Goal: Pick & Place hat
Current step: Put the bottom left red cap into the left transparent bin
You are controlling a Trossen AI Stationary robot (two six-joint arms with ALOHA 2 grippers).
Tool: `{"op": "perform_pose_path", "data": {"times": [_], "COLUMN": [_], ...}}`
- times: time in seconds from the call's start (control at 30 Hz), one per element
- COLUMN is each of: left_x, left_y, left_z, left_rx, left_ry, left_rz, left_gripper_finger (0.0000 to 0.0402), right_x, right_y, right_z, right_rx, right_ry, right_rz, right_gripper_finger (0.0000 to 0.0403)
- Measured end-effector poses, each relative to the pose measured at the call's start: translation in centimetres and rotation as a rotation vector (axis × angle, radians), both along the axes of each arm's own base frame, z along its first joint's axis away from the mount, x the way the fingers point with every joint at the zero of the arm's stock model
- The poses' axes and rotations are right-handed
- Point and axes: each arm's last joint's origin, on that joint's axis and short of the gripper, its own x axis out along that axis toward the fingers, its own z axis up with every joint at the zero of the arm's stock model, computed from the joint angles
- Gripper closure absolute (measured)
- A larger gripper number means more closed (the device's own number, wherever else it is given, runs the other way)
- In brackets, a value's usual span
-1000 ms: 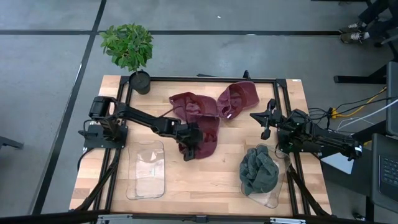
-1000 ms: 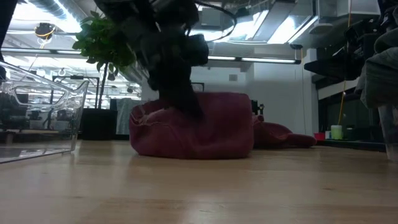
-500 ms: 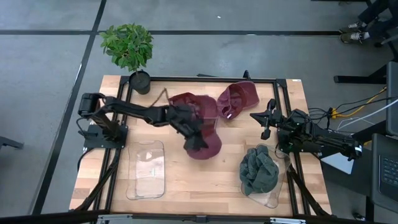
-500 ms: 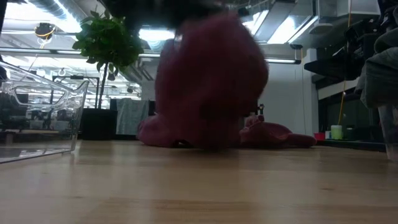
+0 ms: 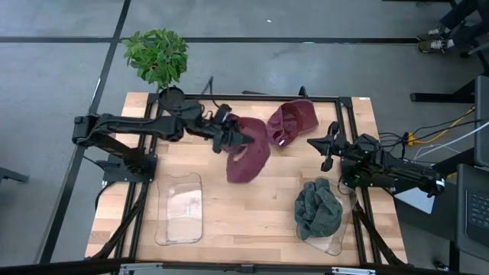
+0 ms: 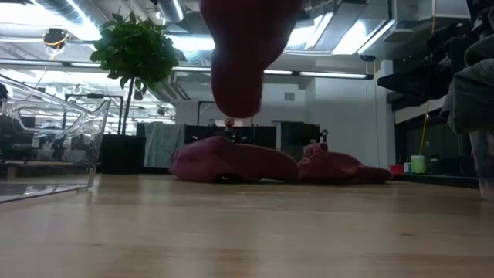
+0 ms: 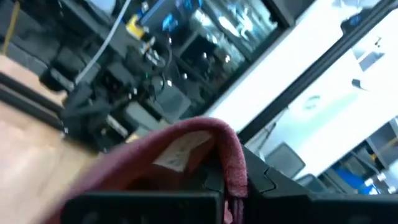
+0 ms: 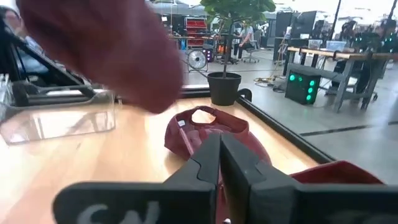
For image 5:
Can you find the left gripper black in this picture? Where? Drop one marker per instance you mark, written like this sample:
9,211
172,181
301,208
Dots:
221,133

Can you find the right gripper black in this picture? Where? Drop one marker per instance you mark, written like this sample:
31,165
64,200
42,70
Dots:
338,145

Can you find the maroon baseball cap white tag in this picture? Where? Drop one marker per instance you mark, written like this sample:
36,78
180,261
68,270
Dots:
302,114

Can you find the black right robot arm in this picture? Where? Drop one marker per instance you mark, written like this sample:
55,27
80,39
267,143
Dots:
397,173

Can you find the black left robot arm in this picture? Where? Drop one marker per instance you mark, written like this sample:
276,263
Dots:
133,124

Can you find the clear plastic bin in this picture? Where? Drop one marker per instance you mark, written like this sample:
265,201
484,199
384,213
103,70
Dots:
179,208
345,229

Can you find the white paper sheet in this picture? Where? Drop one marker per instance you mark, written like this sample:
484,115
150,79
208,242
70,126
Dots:
416,200

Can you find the green potted plant black pot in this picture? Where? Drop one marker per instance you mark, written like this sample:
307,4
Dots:
158,57

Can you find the black desk foot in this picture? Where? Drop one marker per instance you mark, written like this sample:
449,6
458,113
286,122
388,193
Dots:
439,97

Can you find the black desk leg bar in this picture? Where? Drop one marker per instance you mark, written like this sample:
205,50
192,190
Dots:
458,158

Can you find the person's shoe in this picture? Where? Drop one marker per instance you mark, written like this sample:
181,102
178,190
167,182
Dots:
435,46
433,32

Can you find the dark laptop computer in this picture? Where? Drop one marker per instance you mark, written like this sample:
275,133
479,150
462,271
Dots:
473,214

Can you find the person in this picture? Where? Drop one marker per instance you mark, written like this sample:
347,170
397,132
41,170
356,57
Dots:
466,19

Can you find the black crossbar silver brackets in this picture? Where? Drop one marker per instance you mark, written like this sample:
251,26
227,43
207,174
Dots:
57,267

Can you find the dark chair leg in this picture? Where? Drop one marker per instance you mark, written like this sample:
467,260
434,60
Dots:
13,175

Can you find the black aluminium table frame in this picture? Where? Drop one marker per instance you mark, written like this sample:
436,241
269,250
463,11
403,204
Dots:
282,98

